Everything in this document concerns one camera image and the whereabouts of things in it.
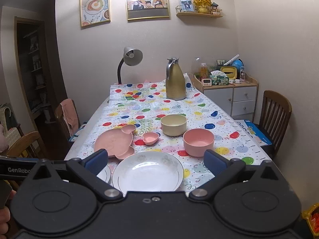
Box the white tube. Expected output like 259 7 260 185
225 54 240 66

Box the grey gooseneck desk lamp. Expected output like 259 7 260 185
117 46 143 84

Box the gold thermos jug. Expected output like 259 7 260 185
165 58 187 101

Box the large white ceramic plate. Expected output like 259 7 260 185
112 151 184 197

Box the white drawer cabinet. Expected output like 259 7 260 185
191 73 259 123

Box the bin with yellow bag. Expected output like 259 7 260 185
301 203 319 237

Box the balloon printed tablecloth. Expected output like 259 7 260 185
64 73 272 192

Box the green tissue pack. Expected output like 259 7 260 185
209 71 229 85

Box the pink cloth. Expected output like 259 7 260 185
61 99 81 135

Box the clear glass dome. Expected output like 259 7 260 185
191 57 217 80

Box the dark bookshelf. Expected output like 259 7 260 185
14 17 58 122

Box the person's left hand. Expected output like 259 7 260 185
0 190 17 232

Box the pink heart-shaped dish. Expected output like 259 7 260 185
143 132 160 145

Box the pink round bowl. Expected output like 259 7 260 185
183 129 215 157

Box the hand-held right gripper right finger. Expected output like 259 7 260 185
189 149 286 201

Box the yellow storage box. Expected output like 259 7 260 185
220 66 238 79

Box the blue and white booklet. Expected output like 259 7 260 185
235 119 273 147

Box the pink bear-shaped plate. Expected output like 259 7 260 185
93 124 137 161

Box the light wooden chair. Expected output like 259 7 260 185
5 131 43 160

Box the small white ceramic plate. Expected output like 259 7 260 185
96 164 111 183

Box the gold tree ornament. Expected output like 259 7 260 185
193 0 212 14

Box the blue globe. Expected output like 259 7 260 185
233 59 246 74

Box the framed family poster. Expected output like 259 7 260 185
125 0 170 21

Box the dark wooden slatted chair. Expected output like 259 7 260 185
254 90 292 160

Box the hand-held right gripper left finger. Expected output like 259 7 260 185
24 149 124 201

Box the small photo frame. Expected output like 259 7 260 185
178 0 195 13

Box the wooden wall shelf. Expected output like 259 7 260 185
175 5 223 19

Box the framed food poster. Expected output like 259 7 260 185
80 0 111 28

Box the cream round bowl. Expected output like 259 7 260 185
160 114 187 136

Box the wooden chair with cloth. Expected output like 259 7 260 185
54 99 81 142

